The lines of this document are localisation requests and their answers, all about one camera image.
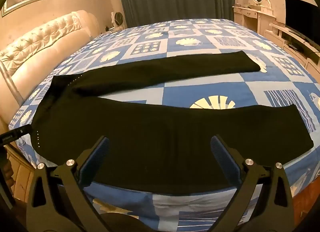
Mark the cream dressing table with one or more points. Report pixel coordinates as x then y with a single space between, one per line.
252 19

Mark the grey metal pole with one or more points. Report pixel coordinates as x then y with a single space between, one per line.
11 84

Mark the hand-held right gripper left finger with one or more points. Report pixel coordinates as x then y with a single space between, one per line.
96 158

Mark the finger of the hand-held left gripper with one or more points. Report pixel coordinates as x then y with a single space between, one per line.
23 130

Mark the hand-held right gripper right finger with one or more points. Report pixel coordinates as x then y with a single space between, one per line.
221 155

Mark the black pants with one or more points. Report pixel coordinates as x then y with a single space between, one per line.
160 132

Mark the small white round fan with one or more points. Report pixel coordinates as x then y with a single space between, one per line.
117 18

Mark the black flat television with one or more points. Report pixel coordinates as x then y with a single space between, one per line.
300 17

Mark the cream tufted headboard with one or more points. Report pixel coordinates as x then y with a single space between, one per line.
47 44

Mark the cream television stand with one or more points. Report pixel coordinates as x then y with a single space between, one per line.
287 37

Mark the blue shell-print bedspread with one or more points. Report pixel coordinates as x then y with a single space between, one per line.
215 89

